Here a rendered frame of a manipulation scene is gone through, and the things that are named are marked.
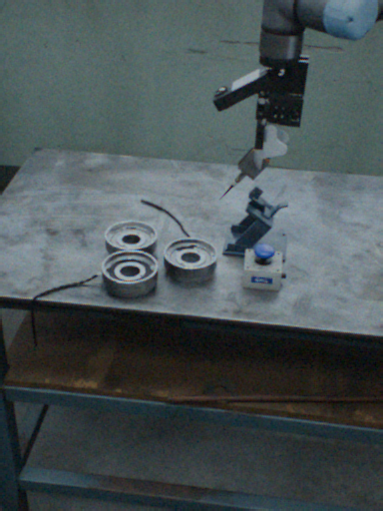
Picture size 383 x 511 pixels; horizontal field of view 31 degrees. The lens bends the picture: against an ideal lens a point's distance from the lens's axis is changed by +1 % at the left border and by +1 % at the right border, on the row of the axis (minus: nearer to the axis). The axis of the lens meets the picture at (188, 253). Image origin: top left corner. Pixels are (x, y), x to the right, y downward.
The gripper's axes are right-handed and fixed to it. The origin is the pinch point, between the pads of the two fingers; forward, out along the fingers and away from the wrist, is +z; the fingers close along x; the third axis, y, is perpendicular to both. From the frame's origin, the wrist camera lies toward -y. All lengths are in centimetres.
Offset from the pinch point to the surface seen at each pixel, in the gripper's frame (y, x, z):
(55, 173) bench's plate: -49, 21, 19
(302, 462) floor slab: 20, 13, 100
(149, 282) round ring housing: -16.7, -21.4, 16.6
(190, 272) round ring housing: -9.8, -16.8, 16.6
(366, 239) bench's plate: 24.1, 7.1, 19.6
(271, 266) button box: 5.3, -13.7, 15.1
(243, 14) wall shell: -17, 148, 15
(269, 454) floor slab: 11, 14, 100
